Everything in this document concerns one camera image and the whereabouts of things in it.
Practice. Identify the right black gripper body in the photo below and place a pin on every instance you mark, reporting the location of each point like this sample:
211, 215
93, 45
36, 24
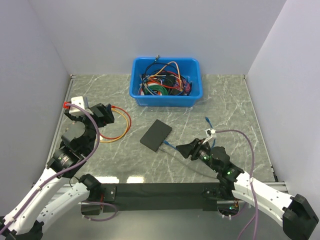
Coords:
201, 152

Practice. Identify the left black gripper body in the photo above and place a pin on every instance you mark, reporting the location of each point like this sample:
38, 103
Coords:
101, 120

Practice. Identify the black network switch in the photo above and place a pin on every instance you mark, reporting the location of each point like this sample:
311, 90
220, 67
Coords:
155, 135
104, 115

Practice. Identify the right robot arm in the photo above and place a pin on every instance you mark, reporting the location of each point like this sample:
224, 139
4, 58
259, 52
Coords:
293, 213

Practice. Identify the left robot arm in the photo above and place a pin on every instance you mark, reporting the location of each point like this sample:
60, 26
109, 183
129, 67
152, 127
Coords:
37, 211

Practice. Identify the black base beam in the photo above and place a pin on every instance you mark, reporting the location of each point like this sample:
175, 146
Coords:
166, 196

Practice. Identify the blue plastic bin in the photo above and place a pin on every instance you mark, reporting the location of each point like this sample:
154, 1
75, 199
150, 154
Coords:
189, 68

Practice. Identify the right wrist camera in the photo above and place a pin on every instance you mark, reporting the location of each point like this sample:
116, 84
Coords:
210, 134

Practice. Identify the aluminium rail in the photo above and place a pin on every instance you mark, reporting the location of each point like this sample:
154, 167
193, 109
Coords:
279, 186

